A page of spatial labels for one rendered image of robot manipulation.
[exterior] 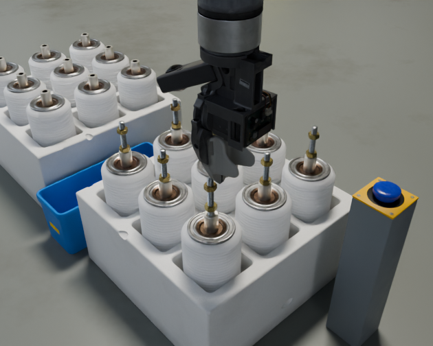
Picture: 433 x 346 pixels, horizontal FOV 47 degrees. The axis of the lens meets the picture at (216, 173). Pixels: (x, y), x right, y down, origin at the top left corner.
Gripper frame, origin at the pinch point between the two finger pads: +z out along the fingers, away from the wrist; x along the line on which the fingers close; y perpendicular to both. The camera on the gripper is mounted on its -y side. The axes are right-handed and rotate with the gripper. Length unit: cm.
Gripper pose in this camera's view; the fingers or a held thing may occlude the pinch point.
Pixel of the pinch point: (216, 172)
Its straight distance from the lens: 73.3
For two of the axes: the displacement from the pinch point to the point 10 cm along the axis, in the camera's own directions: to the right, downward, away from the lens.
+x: 6.5, -4.5, 6.1
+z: 0.0, 8.0, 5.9
